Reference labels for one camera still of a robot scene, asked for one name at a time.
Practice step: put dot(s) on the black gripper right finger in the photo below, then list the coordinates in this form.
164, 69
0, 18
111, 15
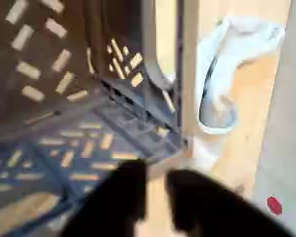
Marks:
213, 207

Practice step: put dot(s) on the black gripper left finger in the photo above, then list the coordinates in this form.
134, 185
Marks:
121, 197

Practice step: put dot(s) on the pale white sock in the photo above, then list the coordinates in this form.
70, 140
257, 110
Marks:
227, 52

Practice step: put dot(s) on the red round sticker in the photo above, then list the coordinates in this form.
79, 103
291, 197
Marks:
274, 205

